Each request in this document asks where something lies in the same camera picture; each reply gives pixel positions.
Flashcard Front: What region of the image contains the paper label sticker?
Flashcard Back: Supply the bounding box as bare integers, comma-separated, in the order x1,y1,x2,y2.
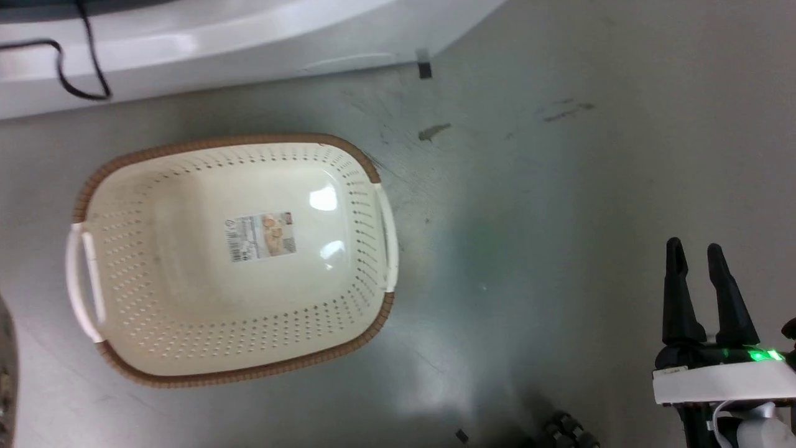
224,212,297,263

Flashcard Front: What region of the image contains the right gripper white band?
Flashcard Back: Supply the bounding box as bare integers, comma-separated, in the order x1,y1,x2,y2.
652,237,796,408

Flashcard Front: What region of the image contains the thin black cable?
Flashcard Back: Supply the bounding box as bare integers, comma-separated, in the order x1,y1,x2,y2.
0,0,113,101

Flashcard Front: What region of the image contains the cream perforated laundry basket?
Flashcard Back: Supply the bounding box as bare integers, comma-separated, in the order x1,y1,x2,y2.
65,133,399,390

